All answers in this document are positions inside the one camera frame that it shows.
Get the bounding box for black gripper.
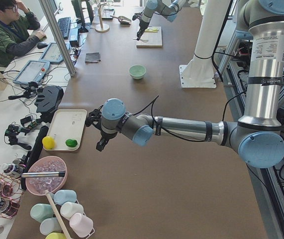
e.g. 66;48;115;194
132;12;152;40
85;105;117;151

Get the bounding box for white spoon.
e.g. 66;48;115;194
133;38;149;43

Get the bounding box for light green bowl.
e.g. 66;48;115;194
129;65;146;80

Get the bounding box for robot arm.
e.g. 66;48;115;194
132;0;186;41
85;0;284;168

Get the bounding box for pink bowl with ice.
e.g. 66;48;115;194
25;156;68;196

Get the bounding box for wooden cutting board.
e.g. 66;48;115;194
136;26;163;48

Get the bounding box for metal scoop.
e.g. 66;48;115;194
111;15;132;25

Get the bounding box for green lime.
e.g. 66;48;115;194
65;138;78;148

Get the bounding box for cream serving tray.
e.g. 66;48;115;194
43;109;87;151

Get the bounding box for wooden mug tree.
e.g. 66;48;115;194
93;0;110;33

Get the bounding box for metal ice tongs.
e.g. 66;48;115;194
21;171;67;178

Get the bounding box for yellow lemon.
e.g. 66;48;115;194
42;136;55;150

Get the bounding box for grey folded cloth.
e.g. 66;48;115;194
85;52;101;64

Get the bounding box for black monitor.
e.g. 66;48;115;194
71;0;94;33

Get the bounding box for black keyboard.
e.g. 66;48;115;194
57;17;71;39

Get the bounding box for pastel cup rack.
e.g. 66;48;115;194
30;189;95;239

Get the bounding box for upper teach pendant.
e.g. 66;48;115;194
39;42;63;64

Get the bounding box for teach pendant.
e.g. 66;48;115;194
13;60;50;85
39;42;63;64

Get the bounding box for lower teach pendant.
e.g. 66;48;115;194
13;60;50;85

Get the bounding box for person in green jacket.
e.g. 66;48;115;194
0;0;46;68

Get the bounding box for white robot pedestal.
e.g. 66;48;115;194
180;0;232;88

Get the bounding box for aluminium frame post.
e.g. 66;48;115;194
39;0;76;77

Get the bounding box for copper wire bottle rack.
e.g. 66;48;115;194
0;163;24;219

